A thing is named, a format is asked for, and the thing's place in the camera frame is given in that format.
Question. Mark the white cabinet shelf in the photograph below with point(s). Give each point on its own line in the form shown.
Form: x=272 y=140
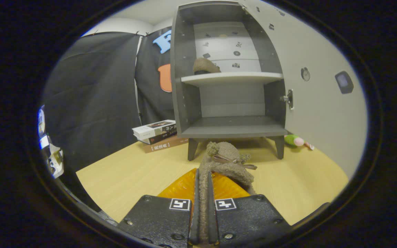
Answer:
x=229 y=78

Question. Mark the white book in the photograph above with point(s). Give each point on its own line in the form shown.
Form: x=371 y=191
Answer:
x=150 y=130

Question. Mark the brown fuzzy shoe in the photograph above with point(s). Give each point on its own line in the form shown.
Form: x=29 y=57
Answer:
x=226 y=162
x=203 y=65

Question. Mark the black backdrop cloth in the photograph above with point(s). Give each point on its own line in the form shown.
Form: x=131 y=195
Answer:
x=91 y=103

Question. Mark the grey shoe cabinet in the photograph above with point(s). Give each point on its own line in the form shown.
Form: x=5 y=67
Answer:
x=184 y=103

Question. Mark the brown book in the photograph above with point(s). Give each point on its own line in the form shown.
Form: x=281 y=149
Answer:
x=164 y=146

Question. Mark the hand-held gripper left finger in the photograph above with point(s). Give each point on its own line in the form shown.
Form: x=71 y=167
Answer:
x=195 y=220

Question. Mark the grey shoe cabinet door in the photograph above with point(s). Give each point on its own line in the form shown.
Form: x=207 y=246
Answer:
x=322 y=120

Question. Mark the pink and green plush toy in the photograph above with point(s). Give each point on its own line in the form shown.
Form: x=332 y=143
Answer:
x=291 y=140

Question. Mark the black book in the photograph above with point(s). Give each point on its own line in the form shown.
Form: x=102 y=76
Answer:
x=165 y=135

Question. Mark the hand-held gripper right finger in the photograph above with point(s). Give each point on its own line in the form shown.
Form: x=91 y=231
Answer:
x=211 y=220

